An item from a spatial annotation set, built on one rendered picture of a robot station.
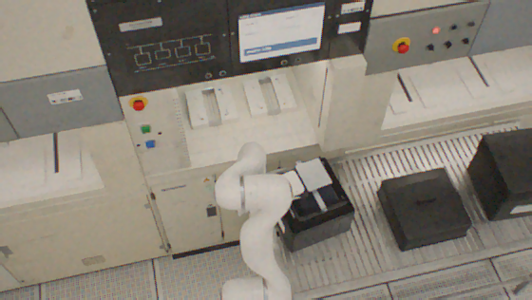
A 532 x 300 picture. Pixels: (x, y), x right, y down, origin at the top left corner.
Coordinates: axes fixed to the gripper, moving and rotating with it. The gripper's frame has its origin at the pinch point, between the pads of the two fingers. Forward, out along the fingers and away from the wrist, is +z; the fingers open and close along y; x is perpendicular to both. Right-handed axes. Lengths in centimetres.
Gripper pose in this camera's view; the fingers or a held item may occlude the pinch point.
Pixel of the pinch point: (312, 178)
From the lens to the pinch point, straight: 214.8
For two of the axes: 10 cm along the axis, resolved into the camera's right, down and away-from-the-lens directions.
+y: 3.9, 7.6, -5.2
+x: 0.0, -5.6, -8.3
